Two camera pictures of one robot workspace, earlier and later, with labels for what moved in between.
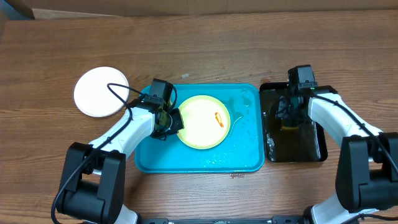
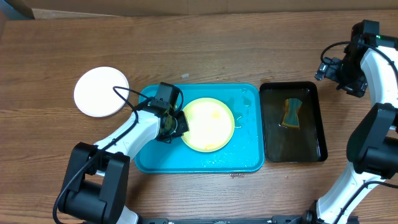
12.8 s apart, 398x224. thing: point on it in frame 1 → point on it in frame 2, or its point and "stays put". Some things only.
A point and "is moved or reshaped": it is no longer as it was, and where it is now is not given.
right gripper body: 290,115 → 345,74
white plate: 92,96 stays put
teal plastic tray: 224,132 stays put
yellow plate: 206,121 is moved or reshaped
